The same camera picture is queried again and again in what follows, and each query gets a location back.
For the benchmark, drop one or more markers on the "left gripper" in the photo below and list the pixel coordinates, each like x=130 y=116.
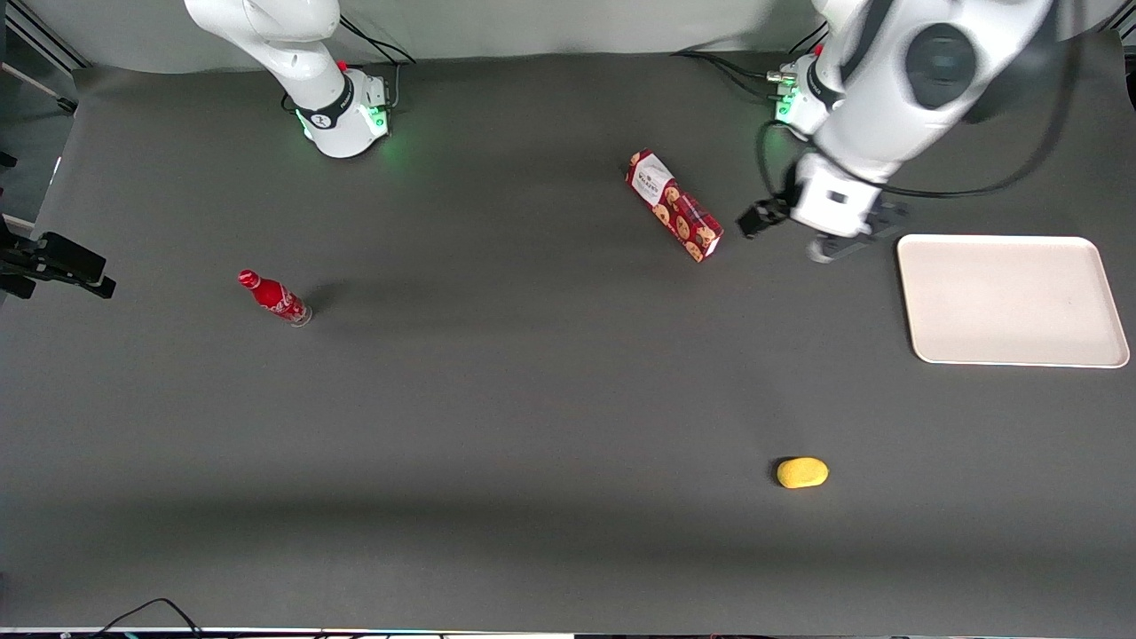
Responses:
x=770 y=214

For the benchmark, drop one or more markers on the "red cookie box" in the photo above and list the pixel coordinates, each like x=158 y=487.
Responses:
x=679 y=209

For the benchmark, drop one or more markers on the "white rectangular tray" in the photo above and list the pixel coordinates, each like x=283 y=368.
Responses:
x=1007 y=300

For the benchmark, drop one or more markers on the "yellow sponge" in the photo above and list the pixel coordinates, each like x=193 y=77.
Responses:
x=802 y=472

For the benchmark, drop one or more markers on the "dark grey table cover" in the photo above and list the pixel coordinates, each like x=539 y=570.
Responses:
x=532 y=399

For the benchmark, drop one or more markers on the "red cola bottle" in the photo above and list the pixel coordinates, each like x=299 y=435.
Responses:
x=275 y=298

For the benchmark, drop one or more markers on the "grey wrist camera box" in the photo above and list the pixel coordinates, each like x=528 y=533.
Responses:
x=839 y=248

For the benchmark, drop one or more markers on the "black clamp mount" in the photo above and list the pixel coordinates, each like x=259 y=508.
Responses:
x=58 y=262

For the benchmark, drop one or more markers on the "aluminium frame rail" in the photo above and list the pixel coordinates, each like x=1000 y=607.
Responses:
x=44 y=35

